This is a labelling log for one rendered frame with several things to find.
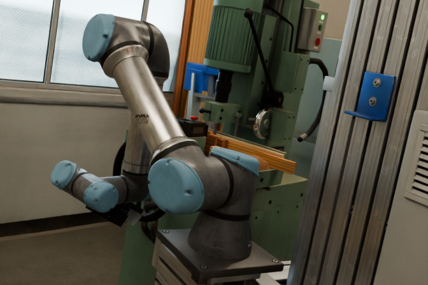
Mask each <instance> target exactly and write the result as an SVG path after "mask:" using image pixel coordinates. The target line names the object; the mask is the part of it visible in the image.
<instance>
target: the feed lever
mask: <svg viewBox="0 0 428 285"><path fill-rule="evenodd" d="M243 15H244V17H245V18H247V19H248V21H249V23H250V27H251V30H252V34H253V37H254V40H255V44H256V46H257V50H258V53H259V57H260V60H261V63H262V67H263V70H264V73H265V76H266V80H267V84H268V86H269V90H268V91H267V93H266V95H265V103H266V104H267V105H269V106H274V107H277V108H278V107H280V108H283V105H282V103H283V99H284V97H283V93H282V92H279V91H274V90H273V86H272V83H271V79H270V77H269V73H268V69H267V66H266V62H265V60H264V56H263V53H262V49H261V47H260V43H259V39H258V36H257V32H256V30H255V26H254V23H253V19H252V17H253V15H254V12H253V10H252V9H251V8H246V9H245V10H244V12H243Z"/></svg>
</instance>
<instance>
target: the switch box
mask: <svg viewBox="0 0 428 285"><path fill-rule="evenodd" d="M322 15H323V16H324V19H323V20H321V16H322ZM327 16H328V13H327V12H324V11H322V10H318V9H314V8H304V9H303V15H302V19H301V28H300V32H299V41H298V46H297V48H298V49H301V50H307V51H311V52H318V53H320V51H321V47H322V41H323V37H324V32H325V26H326V22H327ZM320 20H321V21H323V24H322V23H320V22H319V21H320ZM319 25H322V30H321V31H320V32H321V33H320V34H318V33H317V31H319V30H318V27H319ZM317 38H320V40H321V42H320V44H319V46H317V45H316V40H317ZM314 46H316V47H318V48H314Z"/></svg>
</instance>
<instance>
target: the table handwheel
mask: <svg viewBox="0 0 428 285"><path fill-rule="evenodd" d="M126 142H127V141H125V142H124V143H123V144H122V146H121V147H120V148H119V150H118V152H117V155H116V157H115V161H114V164H113V177H114V176H120V175H121V168H122V162H123V160H124V156H125V147H126ZM136 205H137V206H138V207H140V208H141V202H136ZM165 213H166V212H165V211H163V210H161V209H160V208H158V209H157V210H156V211H154V212H152V213H149V214H146V216H142V217H141V218H140V219H139V221H141V222H145V223H147V222H152V221H156V220H158V219H159V218H161V217H162V216H163V215H164V214H165Z"/></svg>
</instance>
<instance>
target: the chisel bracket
mask: <svg viewBox="0 0 428 285"><path fill-rule="evenodd" d="M204 109H205V110H209V111H211V113H205V112H204V113H203V120H206V121H210V122H213V123H214V125H215V126H219V123H236V121H237V116H234V113H235V112H238V110H241V105H237V104H234V103H229V102H227V103H220V102H216V101H205V104H204Z"/></svg>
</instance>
